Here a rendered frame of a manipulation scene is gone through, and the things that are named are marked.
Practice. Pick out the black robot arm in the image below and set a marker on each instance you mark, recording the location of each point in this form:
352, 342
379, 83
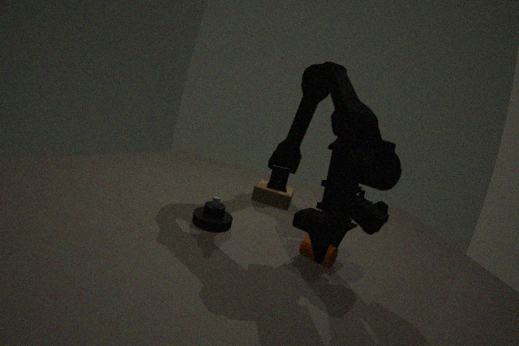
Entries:
358, 152

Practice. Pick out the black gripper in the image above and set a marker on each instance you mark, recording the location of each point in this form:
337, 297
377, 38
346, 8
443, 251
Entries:
326, 227

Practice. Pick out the orange cylinder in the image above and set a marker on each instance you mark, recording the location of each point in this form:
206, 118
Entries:
306, 250

